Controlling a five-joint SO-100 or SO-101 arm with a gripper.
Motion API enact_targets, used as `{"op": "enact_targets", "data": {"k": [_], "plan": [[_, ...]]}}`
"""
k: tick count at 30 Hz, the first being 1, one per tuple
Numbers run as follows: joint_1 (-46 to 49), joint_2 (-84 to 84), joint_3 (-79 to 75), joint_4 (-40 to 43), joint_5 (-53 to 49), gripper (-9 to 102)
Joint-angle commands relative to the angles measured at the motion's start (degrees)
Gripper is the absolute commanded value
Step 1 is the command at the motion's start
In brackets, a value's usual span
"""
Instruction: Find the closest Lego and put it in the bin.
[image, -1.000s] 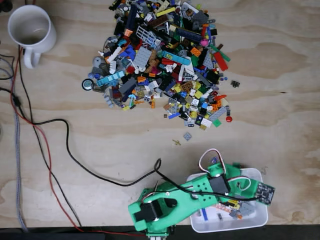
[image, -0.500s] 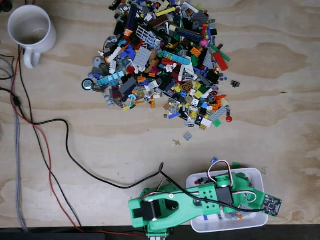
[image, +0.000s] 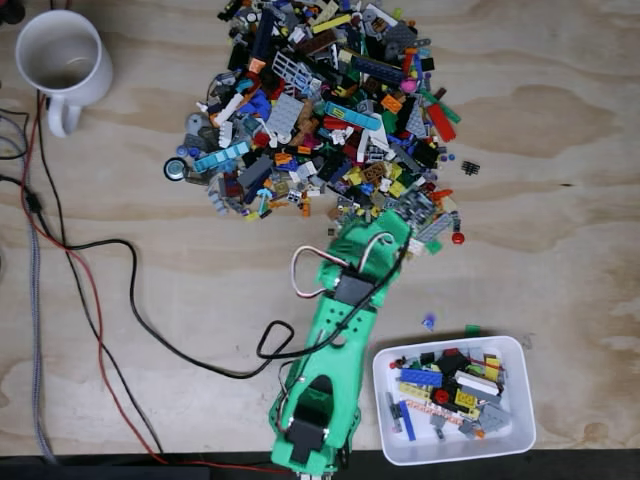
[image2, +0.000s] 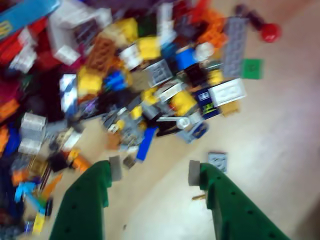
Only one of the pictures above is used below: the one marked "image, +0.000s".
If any black object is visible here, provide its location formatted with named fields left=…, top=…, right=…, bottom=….
left=0, top=0, right=26, bottom=26

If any white Lego brick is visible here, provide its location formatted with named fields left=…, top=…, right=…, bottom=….
left=454, top=370, right=501, bottom=396

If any dark blue long Lego plate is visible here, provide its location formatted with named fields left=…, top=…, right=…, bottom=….
left=351, top=53, right=405, bottom=84

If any white Lego lattice piece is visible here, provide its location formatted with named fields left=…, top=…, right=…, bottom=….
left=272, top=51, right=312, bottom=89

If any white ceramic mug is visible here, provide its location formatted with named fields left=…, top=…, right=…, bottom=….
left=14, top=9, right=114, bottom=139

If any navy long Lego piece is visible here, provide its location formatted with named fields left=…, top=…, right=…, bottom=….
left=251, top=9, right=275, bottom=61

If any grey long Lego plate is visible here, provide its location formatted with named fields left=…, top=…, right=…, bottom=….
left=417, top=213, right=455, bottom=241

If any grey rectangular Lego plate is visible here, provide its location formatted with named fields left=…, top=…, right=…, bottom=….
left=264, top=93, right=305, bottom=135

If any grey braided cable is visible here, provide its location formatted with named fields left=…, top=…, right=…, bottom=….
left=27, top=219, right=56, bottom=464

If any blue narrow Lego plate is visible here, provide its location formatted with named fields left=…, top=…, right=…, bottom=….
left=399, top=399, right=418, bottom=442

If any white red black servo wire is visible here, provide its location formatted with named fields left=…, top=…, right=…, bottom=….
left=290, top=232, right=399, bottom=301

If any red long Lego brick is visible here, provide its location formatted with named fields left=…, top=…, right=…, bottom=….
left=426, top=102, right=458, bottom=144

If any grey Lego wedge plate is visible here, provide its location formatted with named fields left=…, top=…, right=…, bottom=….
left=405, top=102, right=430, bottom=139

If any light blue long Lego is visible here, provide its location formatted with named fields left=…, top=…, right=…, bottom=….
left=193, top=141, right=251, bottom=174

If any thin red cable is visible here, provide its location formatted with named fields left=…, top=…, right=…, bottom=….
left=19, top=89, right=291, bottom=474

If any yellow narrow Lego plate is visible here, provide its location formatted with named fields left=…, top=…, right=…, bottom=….
left=398, top=382, right=432, bottom=401

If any yellow long Lego plate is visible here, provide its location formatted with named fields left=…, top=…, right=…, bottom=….
left=311, top=13, right=353, bottom=34

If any cyan long Lego piece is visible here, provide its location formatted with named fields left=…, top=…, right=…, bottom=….
left=324, top=101, right=381, bottom=129

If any thin black cable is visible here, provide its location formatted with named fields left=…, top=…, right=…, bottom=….
left=35, top=89, right=166, bottom=456

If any blue Lego brick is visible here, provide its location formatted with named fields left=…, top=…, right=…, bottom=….
left=399, top=368, right=444, bottom=389

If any thick black cable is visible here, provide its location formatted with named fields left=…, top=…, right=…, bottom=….
left=0, top=172, right=297, bottom=380

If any brown Lego plate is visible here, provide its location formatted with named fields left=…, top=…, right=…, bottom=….
left=360, top=162, right=389, bottom=184

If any white plastic bin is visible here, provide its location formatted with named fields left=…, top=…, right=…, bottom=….
left=372, top=335, right=537, bottom=467

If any dark brown Lego brick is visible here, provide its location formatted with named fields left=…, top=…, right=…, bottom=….
left=298, top=33, right=337, bottom=57

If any grey round Lego dish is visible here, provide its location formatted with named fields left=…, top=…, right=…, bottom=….
left=184, top=112, right=214, bottom=136

